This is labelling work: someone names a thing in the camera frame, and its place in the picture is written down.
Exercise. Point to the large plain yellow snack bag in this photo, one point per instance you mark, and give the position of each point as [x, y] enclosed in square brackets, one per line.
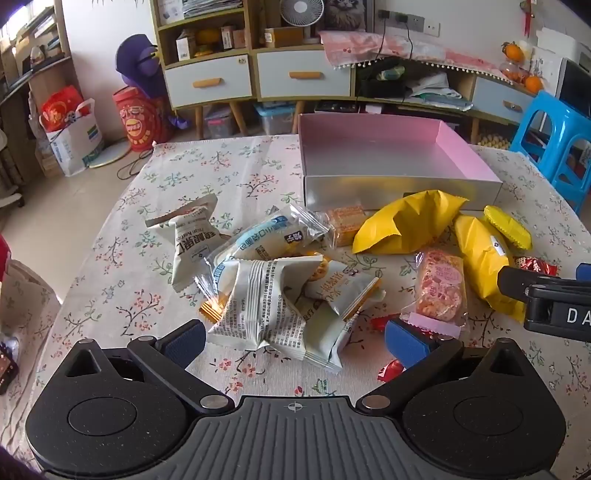
[406, 221]

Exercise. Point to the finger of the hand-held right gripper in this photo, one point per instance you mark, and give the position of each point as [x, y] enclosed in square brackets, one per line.
[584, 271]
[517, 281]

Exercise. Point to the small orange-edged clear packet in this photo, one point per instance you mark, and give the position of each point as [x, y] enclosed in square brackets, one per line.
[214, 311]

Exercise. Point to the white shopping bag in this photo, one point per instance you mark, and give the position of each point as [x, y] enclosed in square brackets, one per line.
[76, 143]

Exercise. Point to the yellow snack bag white label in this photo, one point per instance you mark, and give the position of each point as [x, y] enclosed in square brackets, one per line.
[485, 267]

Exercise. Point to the red hanging ornament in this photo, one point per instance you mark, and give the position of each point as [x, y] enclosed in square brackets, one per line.
[527, 18]

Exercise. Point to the blue plastic stool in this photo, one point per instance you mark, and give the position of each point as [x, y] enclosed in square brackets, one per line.
[545, 115]

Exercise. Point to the clear blue bread packet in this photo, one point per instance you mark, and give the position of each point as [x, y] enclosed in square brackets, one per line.
[268, 240]

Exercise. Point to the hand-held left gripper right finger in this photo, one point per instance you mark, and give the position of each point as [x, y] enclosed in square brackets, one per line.
[408, 344]

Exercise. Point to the red candy wrapper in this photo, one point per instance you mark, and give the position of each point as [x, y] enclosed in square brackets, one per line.
[535, 266]
[392, 370]
[378, 324]

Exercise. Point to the small yellow cracker packet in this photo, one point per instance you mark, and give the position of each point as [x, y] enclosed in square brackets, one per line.
[508, 227]

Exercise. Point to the red round drum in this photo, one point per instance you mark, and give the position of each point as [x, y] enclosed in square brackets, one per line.
[138, 120]

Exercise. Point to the red gift bag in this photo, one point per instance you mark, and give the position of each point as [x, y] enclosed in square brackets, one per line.
[60, 108]

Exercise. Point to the floral tablecloth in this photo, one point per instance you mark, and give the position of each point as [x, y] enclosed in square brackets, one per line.
[138, 194]

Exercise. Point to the clear jar of oranges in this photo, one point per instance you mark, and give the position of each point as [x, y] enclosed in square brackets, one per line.
[511, 71]

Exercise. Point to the pile of white bags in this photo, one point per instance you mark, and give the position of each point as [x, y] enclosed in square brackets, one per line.
[434, 90]

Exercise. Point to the pink rice cracker packet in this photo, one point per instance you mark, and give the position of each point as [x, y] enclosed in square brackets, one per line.
[438, 286]

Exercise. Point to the wooden bookshelf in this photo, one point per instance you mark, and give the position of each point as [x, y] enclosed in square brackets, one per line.
[41, 60]

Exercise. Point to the black storage box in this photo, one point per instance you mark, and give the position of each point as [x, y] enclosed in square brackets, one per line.
[381, 87]

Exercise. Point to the round white stand base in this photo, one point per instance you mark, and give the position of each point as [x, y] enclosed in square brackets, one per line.
[108, 154]

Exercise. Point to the white desk fan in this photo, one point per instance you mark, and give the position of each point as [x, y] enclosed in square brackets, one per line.
[302, 11]

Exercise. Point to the orange round object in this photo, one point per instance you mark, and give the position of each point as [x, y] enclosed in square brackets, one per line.
[208, 39]

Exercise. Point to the purple plush toy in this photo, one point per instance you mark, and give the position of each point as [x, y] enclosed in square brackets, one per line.
[138, 64]

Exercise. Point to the white green-print snack packet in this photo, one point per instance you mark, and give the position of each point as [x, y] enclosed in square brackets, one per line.
[189, 249]

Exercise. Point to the brown cardboard box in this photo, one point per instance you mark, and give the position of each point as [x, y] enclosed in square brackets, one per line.
[284, 37]

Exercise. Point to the pink patterned cloth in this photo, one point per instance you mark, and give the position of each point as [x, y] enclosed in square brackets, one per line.
[360, 46]

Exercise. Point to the white biscuit-picture snack packet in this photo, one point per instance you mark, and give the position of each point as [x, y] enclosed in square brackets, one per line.
[337, 284]

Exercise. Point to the black microwave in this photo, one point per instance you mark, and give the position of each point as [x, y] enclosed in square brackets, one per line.
[575, 87]

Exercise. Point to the white printed box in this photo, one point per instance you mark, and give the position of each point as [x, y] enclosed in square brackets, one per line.
[168, 10]

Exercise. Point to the pink cardboard box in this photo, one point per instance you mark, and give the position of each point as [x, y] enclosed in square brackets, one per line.
[369, 152]

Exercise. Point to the white carton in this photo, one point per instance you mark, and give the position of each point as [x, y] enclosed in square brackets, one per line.
[185, 46]

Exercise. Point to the black-top clear storage box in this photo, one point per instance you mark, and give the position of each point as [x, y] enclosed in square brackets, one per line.
[334, 107]

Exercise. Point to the low wooden open cabinet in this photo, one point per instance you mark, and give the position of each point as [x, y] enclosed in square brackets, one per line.
[498, 99]

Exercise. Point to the wooden drawer cabinet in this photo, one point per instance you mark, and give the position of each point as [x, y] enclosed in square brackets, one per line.
[277, 83]

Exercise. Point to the framed cat picture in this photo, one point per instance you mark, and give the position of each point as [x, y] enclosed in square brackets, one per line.
[348, 14]

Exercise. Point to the stack of papers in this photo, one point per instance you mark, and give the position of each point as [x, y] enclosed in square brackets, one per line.
[212, 8]

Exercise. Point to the orange with leaves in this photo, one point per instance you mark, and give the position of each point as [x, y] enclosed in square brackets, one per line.
[513, 51]

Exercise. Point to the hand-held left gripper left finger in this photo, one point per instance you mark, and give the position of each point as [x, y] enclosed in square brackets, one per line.
[184, 344]

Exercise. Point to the tall wooden shelf cabinet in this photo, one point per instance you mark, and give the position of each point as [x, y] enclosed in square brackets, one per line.
[184, 87]

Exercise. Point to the blue-lid storage box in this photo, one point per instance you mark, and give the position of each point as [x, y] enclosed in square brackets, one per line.
[274, 121]

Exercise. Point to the wall socket panel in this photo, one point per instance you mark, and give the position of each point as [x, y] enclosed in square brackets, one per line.
[408, 19]

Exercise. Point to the orange biscuit packet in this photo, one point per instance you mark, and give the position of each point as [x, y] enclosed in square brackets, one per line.
[346, 224]

